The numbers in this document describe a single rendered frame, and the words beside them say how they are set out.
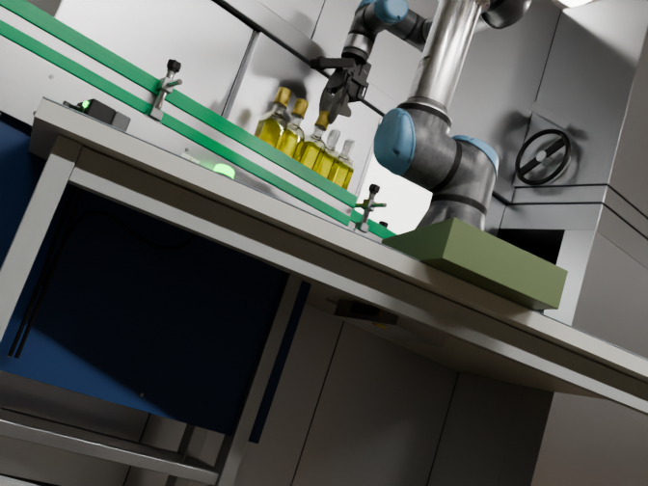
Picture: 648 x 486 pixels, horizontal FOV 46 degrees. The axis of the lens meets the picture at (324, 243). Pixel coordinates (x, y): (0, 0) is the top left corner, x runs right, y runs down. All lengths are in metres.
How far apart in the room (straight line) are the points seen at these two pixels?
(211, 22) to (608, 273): 1.46
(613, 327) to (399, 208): 0.81
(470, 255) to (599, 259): 1.23
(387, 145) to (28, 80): 0.67
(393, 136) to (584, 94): 1.43
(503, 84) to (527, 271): 1.45
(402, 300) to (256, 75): 0.86
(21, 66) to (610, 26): 2.06
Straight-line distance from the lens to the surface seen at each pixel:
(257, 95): 2.04
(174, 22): 1.99
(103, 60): 1.57
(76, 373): 1.55
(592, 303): 2.54
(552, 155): 2.75
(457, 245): 1.35
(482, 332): 1.51
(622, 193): 2.66
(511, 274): 1.41
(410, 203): 2.38
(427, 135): 1.49
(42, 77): 1.51
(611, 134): 2.67
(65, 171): 1.26
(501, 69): 2.80
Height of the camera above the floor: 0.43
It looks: 12 degrees up
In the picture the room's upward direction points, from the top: 18 degrees clockwise
